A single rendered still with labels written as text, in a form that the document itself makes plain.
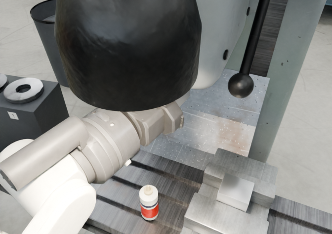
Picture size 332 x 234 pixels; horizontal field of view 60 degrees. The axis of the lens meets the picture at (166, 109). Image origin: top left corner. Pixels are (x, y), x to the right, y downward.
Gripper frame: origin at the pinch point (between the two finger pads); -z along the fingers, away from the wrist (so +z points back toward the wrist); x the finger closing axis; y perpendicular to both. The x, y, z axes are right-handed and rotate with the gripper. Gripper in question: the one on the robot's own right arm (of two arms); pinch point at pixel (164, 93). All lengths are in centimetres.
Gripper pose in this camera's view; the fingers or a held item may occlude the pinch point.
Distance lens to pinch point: 48.4
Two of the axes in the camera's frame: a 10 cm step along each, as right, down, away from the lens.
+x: -7.9, -4.1, 4.6
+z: -6.2, 5.2, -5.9
